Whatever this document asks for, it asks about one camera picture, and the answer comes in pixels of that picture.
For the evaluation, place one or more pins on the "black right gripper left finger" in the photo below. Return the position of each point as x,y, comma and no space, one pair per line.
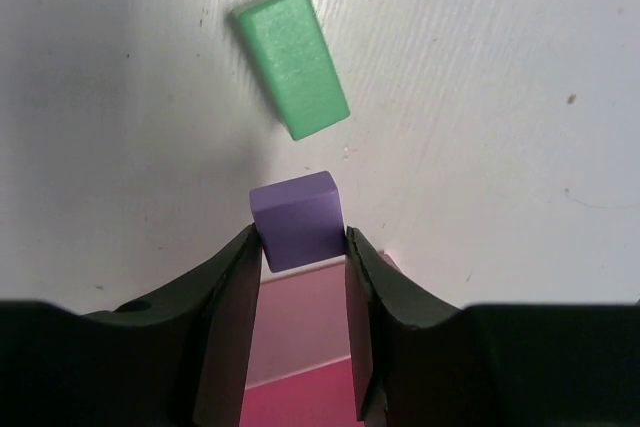
177,356

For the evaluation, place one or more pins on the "green wood block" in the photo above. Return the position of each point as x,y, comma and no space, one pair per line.
287,47

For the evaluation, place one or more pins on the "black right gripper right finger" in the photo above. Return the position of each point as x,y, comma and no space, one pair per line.
419,361

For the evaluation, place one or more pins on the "pink plastic box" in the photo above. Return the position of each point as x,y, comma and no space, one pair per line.
299,370

